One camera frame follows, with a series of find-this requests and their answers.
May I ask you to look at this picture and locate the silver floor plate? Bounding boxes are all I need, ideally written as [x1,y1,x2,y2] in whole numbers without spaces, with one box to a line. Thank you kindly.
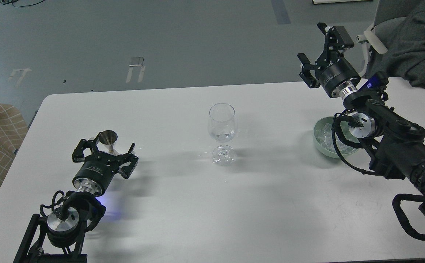
[128,57,144,67]

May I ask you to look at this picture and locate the clear ice cubes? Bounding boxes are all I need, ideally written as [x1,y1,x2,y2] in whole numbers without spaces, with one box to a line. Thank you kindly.
[316,123,357,154]

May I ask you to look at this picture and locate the white office chair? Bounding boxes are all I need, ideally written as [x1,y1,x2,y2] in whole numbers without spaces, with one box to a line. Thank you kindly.
[356,0,420,76]

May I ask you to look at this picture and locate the clear wine glass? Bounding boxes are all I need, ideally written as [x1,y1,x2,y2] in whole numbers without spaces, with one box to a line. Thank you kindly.
[208,103,237,166]

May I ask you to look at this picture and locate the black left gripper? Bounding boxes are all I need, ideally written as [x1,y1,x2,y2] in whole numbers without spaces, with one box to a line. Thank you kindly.
[72,137,139,197]

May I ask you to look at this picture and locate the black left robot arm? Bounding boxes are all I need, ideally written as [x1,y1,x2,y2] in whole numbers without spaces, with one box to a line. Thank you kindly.
[14,133,139,263]

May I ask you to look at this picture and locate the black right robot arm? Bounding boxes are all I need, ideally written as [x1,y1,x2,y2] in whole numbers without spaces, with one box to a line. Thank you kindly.
[298,22,425,241]

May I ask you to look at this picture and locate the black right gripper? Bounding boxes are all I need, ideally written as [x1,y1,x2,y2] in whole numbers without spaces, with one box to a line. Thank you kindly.
[297,22,361,98]

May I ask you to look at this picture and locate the green bowl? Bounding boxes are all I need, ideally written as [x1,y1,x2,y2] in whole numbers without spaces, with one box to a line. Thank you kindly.
[313,116,358,159]

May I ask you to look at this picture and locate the black floor cable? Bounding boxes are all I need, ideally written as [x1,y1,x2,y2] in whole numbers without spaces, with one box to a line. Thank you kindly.
[0,0,45,15]

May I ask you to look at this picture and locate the steel cocktail jigger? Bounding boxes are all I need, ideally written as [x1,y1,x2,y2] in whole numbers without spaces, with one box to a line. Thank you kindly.
[98,130,120,156]

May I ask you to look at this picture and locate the person in grey sweater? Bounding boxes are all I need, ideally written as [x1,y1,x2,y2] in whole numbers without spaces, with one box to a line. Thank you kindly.
[372,0,425,88]

